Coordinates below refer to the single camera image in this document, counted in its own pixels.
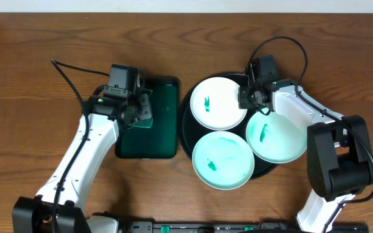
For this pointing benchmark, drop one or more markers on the white plate right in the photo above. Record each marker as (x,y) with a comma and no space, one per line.
(273,138)

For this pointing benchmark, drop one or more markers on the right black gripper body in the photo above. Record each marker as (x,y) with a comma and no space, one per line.
(248,98)

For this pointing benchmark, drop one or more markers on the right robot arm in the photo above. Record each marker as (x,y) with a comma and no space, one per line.
(339,154)

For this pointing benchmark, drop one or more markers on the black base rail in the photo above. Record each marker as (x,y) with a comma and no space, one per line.
(206,227)

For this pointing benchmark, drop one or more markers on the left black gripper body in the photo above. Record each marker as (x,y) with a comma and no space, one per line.
(144,105)

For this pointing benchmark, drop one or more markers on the black round tray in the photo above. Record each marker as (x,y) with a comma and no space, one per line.
(189,130)

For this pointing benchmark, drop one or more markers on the black rectangular tray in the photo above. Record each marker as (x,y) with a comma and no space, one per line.
(157,138)

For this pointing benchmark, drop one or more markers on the white plate bottom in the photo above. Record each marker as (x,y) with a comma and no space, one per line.
(223,160)

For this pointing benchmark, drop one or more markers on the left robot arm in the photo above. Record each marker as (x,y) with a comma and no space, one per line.
(59,204)

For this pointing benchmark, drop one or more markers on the white plate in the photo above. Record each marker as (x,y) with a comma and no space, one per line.
(223,160)
(214,104)
(273,138)

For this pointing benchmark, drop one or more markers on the green wavy sponge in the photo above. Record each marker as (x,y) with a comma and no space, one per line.
(145,118)

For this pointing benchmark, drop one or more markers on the white plate top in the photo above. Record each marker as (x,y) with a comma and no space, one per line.
(214,104)

